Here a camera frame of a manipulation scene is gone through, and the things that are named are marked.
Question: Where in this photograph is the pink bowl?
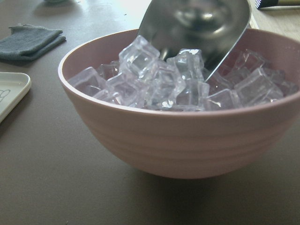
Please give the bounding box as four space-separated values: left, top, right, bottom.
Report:
58 30 300 179

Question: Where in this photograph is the clear ice cubes pile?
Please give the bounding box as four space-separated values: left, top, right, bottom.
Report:
68 36 299 112

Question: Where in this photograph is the stainless steel ice scoop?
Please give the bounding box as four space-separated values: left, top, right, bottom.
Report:
138 0 251 73

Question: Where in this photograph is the cream serving tray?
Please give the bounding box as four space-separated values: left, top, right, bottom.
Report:
0 72 31 122

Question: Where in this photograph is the folded grey cloth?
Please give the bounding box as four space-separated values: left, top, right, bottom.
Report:
0 24 66 61

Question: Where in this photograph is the steel muddler black tip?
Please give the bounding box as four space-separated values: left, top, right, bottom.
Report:
255 0 300 9

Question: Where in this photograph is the bamboo cutting board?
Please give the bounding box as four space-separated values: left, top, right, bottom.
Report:
249 0 300 41

